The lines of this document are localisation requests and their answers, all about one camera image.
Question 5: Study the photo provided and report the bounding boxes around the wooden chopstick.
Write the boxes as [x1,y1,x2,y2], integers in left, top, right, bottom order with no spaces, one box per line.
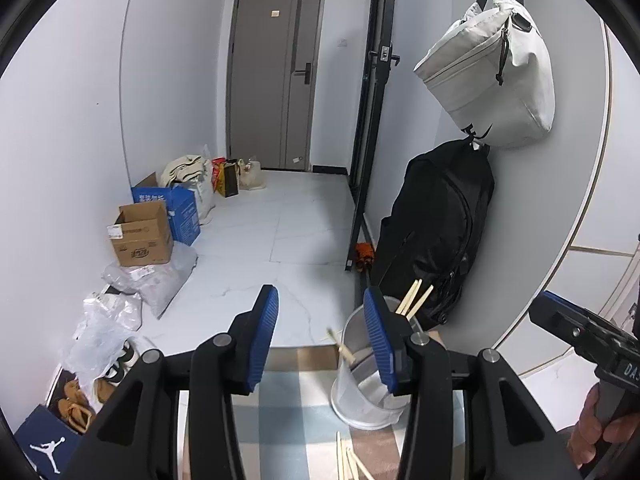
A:
[395,280,422,315]
[342,441,359,480]
[347,449,374,480]
[326,327,356,365]
[335,431,344,480]
[406,285,434,320]

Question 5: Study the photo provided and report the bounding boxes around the white canvas shoulder bag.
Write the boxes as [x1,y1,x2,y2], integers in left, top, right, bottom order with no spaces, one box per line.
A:
[413,0,555,148]

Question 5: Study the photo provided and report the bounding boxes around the person's right hand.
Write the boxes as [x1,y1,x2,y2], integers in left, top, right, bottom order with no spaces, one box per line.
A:
[566,384,639,467]

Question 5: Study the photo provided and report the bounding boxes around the brown sandals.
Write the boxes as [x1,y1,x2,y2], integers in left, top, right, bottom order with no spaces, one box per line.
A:
[58,378,116,434]

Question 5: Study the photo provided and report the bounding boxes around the blue Jordan shoe box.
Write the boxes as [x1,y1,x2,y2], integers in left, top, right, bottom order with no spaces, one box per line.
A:
[14,405,81,479]

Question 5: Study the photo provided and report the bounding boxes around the clear plastic bags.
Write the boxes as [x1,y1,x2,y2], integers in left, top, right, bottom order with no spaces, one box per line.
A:
[62,292,142,394]

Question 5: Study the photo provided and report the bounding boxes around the checkered tablecloth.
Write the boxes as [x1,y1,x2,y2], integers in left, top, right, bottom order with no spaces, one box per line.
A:
[232,346,408,479]

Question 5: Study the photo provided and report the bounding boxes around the grey cylindrical utensil holder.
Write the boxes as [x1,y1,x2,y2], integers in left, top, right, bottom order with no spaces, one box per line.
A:
[330,306,410,431]

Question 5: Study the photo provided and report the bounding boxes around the grey plastic parcel bag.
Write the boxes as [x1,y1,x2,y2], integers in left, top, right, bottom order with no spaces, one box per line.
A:
[102,242,198,320]

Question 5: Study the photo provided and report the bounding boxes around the brown cardboard box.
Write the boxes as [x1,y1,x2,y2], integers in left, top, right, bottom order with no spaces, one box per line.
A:
[106,200,174,266]

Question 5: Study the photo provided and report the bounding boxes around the large black bag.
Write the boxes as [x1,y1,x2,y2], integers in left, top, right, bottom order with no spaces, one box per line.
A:
[371,140,495,330]

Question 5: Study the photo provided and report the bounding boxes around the orange object on floor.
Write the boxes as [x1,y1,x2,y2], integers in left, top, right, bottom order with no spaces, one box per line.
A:
[354,242,375,272]

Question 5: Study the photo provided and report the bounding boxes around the blue cardboard box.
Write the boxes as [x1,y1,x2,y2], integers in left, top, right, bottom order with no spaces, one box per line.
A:
[131,174,201,246]

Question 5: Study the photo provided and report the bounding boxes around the red and black snack bag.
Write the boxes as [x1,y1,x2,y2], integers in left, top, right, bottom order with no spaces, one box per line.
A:
[212,157,239,197]

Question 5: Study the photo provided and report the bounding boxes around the beige plastic bag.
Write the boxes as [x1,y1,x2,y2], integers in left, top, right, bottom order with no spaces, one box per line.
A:
[238,158,266,191]

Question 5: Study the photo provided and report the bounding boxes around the black metal rack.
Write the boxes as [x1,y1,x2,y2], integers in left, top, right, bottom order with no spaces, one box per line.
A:
[345,0,399,271]

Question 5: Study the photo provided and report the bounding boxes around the grey entrance door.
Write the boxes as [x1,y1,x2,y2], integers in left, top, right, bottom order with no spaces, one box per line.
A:
[226,0,323,171]

